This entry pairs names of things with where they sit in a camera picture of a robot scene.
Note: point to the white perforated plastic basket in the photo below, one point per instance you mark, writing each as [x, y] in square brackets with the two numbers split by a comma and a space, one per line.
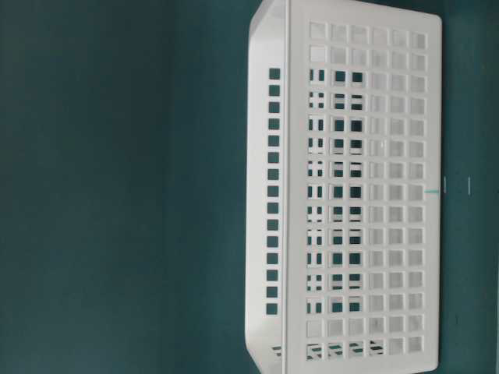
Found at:
[343, 177]

